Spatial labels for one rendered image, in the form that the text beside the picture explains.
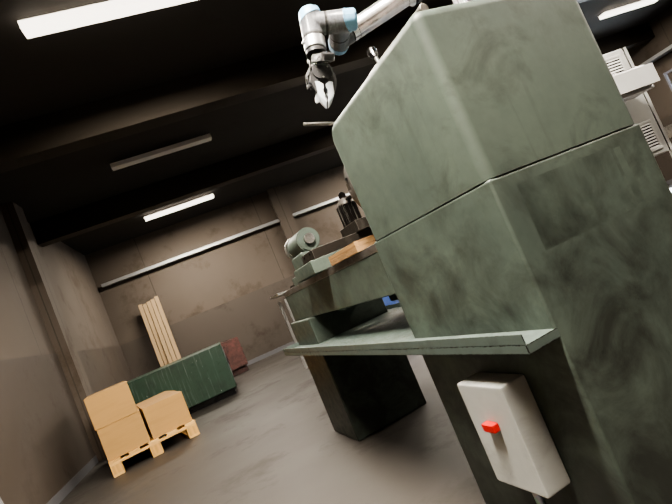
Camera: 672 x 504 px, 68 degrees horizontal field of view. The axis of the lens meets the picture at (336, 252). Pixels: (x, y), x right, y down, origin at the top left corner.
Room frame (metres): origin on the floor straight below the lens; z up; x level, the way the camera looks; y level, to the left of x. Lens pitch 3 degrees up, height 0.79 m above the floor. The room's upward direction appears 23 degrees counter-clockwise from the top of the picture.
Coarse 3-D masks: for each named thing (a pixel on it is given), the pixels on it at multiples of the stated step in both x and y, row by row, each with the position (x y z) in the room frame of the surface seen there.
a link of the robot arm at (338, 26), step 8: (344, 8) 1.61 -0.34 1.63; (352, 8) 1.61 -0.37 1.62; (328, 16) 1.59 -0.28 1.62; (336, 16) 1.60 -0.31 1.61; (344, 16) 1.60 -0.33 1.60; (352, 16) 1.60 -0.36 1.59; (328, 24) 1.60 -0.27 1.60; (336, 24) 1.61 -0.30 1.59; (344, 24) 1.61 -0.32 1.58; (352, 24) 1.61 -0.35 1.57; (328, 32) 1.63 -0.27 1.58; (336, 32) 1.63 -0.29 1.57; (344, 32) 1.64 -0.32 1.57; (336, 40) 1.70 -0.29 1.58; (344, 40) 1.70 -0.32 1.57
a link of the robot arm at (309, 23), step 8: (304, 8) 1.60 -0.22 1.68; (312, 8) 1.60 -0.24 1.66; (304, 16) 1.60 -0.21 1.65; (312, 16) 1.59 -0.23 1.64; (320, 16) 1.59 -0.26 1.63; (304, 24) 1.60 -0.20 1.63; (312, 24) 1.59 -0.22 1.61; (320, 24) 1.60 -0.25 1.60; (304, 32) 1.60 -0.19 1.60; (312, 32) 1.59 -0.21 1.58; (320, 32) 1.60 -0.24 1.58
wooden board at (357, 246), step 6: (360, 240) 1.79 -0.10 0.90; (366, 240) 1.80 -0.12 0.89; (372, 240) 1.81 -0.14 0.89; (348, 246) 1.83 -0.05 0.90; (354, 246) 1.78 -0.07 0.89; (360, 246) 1.79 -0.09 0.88; (366, 246) 1.79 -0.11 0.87; (336, 252) 1.96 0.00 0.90; (342, 252) 1.90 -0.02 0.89; (348, 252) 1.85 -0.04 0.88; (354, 252) 1.80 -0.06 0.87; (330, 258) 2.04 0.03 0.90; (336, 258) 1.98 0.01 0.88; (342, 258) 1.92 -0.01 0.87
